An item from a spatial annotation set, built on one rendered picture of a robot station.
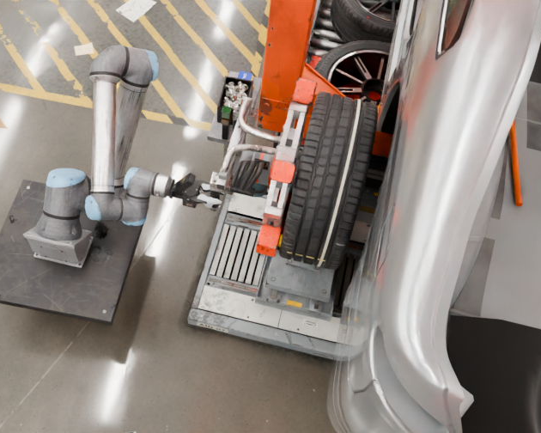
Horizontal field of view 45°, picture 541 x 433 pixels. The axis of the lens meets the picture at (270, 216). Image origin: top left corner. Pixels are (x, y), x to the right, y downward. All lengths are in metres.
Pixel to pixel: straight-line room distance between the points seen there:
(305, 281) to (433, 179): 1.52
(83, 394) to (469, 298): 1.71
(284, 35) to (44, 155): 1.63
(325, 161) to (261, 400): 1.27
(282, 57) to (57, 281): 1.35
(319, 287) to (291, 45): 1.10
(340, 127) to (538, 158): 0.78
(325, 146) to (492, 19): 0.73
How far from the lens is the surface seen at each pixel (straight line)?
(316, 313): 3.07
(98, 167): 2.55
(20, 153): 3.77
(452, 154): 1.64
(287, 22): 2.60
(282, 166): 2.22
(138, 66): 2.64
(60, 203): 2.84
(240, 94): 3.16
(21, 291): 3.02
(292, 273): 3.06
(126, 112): 2.72
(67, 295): 2.97
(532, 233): 2.51
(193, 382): 3.09
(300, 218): 2.29
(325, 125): 2.32
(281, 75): 2.81
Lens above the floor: 2.98
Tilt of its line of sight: 60 degrees down
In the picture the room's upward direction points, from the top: 10 degrees clockwise
